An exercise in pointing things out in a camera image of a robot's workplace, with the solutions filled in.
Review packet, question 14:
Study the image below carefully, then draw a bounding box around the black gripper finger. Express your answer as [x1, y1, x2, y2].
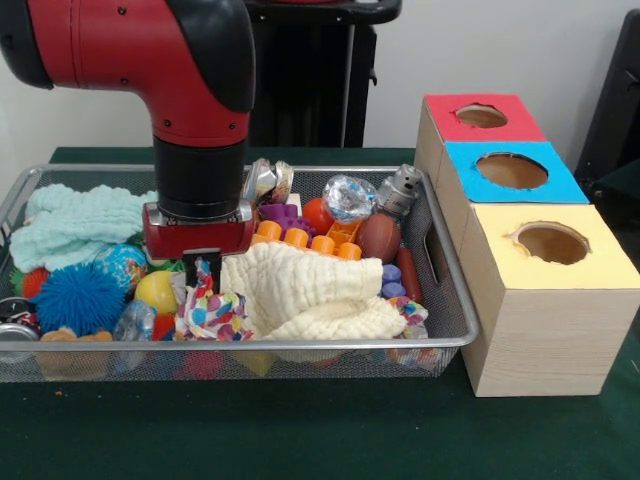
[208, 252, 224, 292]
[183, 253, 202, 290]

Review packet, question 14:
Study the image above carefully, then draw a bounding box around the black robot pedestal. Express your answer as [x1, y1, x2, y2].
[244, 0, 402, 148]

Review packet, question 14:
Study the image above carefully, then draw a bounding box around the cream muslin cloth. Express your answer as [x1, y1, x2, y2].
[219, 239, 408, 342]

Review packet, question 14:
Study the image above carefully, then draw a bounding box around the globe print ball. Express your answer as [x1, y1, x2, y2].
[92, 243, 150, 295]

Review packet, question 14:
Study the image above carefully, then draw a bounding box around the dark green tablecloth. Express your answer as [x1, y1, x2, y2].
[0, 146, 640, 480]

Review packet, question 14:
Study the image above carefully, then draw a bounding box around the wooden box with three holes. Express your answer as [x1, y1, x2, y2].
[413, 92, 640, 399]

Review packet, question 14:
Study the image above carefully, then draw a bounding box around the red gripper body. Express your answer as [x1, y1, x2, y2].
[142, 202, 257, 261]

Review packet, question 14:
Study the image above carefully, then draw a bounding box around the black chair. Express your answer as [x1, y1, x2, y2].
[573, 8, 640, 174]

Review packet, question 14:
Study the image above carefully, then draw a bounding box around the mint green muslin cloth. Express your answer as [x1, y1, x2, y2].
[8, 182, 160, 274]

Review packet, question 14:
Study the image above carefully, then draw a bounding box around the crumpled clear plastic packet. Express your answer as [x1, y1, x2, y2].
[322, 174, 378, 225]

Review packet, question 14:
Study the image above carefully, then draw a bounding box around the silver toy robot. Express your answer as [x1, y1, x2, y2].
[373, 163, 424, 222]

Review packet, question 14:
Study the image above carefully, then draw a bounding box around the orange toy building block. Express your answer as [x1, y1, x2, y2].
[252, 218, 364, 263]

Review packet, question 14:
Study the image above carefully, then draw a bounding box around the silver wire mesh bin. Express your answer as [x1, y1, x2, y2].
[0, 163, 481, 385]

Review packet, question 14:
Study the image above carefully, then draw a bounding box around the colourful dotted cloth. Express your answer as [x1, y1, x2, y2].
[387, 294, 430, 342]
[169, 257, 256, 342]

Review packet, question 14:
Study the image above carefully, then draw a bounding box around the brown toy football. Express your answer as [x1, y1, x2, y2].
[355, 213, 403, 266]

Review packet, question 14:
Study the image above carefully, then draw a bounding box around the yellow tennis ball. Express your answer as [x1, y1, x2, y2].
[133, 284, 179, 316]

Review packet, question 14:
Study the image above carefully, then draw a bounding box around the blue spiky rubber ball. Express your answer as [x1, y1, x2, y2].
[30, 262, 127, 337]

